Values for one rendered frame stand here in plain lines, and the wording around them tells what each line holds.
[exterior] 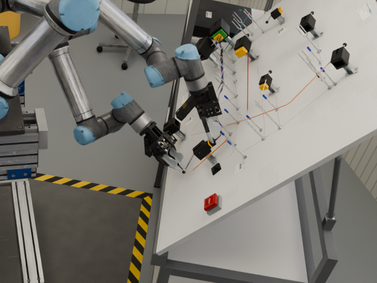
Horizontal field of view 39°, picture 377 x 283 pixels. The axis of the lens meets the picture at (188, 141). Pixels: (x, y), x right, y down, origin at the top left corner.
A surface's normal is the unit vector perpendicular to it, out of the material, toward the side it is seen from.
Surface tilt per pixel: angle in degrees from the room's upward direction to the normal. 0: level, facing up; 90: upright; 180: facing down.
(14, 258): 0
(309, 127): 53
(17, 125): 0
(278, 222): 0
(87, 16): 84
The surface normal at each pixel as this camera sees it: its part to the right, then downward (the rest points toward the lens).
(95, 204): 0.18, -0.76
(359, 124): -0.67, -0.60
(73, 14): 0.38, 0.56
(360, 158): -0.93, 0.07
